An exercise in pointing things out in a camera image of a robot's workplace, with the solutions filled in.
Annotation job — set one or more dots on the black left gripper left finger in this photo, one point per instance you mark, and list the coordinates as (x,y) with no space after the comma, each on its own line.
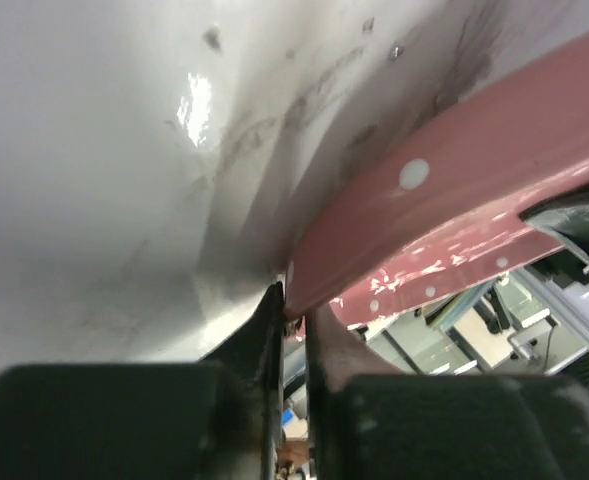
(216,418)

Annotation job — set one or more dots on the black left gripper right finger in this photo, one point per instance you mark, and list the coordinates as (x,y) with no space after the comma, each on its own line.
(368,420)

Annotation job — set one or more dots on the pink polka dot plate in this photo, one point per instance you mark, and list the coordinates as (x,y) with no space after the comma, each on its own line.
(441,211)

